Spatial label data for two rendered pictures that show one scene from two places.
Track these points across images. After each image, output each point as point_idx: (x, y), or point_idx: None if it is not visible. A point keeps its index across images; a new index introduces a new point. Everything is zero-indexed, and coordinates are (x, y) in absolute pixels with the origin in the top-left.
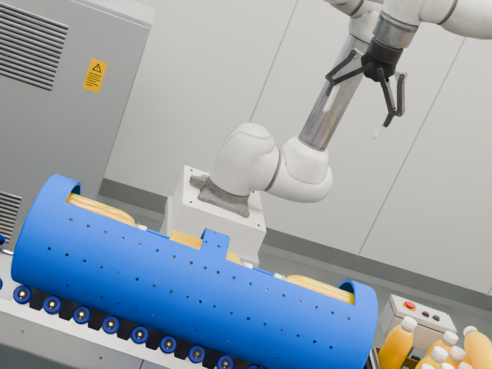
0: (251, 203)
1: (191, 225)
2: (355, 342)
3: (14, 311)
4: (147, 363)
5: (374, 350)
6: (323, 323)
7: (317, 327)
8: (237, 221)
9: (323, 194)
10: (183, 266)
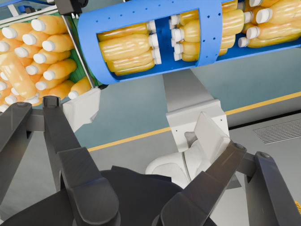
0: (185, 149)
1: (211, 110)
2: (89, 14)
3: None
4: None
5: (92, 87)
6: (113, 10)
7: (116, 7)
8: (189, 124)
9: (148, 166)
10: None
